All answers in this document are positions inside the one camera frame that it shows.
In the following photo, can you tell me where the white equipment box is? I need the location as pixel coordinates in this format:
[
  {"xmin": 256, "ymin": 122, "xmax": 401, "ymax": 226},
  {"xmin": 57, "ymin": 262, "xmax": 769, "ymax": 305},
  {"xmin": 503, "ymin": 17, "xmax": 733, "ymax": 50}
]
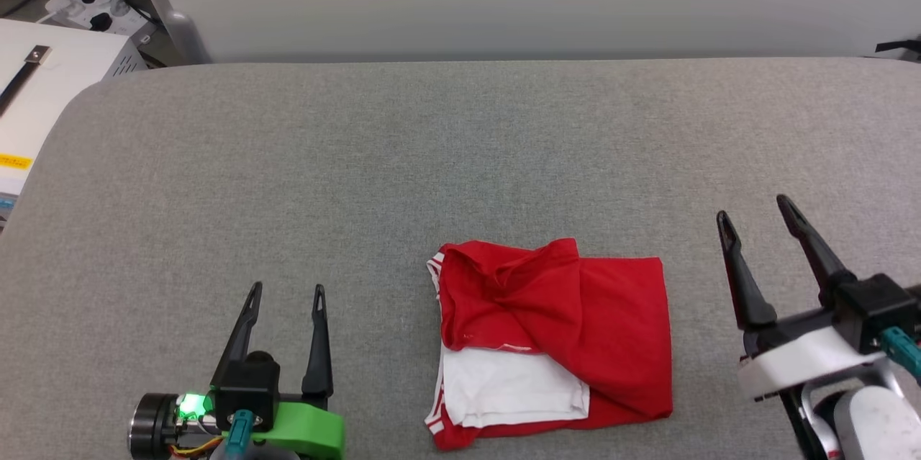
[{"xmin": 0, "ymin": 17, "xmax": 150, "ymax": 232}]

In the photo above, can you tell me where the left camera cable teal plug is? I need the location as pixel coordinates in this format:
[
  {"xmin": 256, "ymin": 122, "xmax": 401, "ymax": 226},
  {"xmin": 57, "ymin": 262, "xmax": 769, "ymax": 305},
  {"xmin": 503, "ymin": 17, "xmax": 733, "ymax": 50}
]
[{"xmin": 224, "ymin": 410, "xmax": 255, "ymax": 460}]

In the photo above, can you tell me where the red and white jersey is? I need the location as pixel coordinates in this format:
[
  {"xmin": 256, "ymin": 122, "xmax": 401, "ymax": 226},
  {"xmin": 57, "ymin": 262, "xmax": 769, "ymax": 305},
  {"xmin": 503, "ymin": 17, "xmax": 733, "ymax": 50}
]
[{"xmin": 425, "ymin": 237, "xmax": 674, "ymax": 452}]

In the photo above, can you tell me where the camera cable teal plug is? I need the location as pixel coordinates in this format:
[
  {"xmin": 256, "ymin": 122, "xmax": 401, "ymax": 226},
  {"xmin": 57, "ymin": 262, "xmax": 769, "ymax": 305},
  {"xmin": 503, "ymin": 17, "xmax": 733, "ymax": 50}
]
[
  {"xmin": 879, "ymin": 326, "xmax": 921, "ymax": 380},
  {"xmin": 224, "ymin": 410, "xmax": 255, "ymax": 460}
]

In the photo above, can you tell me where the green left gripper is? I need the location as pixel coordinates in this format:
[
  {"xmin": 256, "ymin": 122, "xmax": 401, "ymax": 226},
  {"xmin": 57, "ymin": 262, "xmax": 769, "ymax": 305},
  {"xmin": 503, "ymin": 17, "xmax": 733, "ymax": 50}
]
[{"xmin": 210, "ymin": 281, "xmax": 347, "ymax": 460}]

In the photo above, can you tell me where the right camera cable teal plug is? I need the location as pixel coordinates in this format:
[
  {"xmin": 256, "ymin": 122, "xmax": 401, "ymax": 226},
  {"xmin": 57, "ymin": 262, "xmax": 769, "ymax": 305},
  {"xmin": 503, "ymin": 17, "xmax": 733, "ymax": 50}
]
[{"xmin": 879, "ymin": 326, "xmax": 921, "ymax": 380}]

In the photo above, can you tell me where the black strap handle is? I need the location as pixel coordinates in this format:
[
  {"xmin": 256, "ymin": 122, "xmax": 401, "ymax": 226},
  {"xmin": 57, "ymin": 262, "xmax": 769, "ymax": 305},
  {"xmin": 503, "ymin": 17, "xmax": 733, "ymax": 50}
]
[{"xmin": 0, "ymin": 45, "xmax": 53, "ymax": 117}]

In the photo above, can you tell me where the white power strip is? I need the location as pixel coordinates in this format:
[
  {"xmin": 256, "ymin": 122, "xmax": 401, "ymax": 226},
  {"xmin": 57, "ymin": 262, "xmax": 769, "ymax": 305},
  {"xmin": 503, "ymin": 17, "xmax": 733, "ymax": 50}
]
[{"xmin": 45, "ymin": 0, "xmax": 158, "ymax": 37}]

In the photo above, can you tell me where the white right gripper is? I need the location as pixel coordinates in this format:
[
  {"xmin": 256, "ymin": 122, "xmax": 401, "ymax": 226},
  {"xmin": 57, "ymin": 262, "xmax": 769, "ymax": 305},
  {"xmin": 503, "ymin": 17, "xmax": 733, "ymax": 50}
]
[{"xmin": 715, "ymin": 193, "xmax": 909, "ymax": 403}]

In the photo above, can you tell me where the grey partition foot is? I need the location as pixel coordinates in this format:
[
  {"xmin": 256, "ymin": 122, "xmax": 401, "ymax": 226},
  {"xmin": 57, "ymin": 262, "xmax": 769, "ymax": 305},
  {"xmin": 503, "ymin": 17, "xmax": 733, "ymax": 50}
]
[{"xmin": 164, "ymin": 10, "xmax": 211, "ymax": 65}]

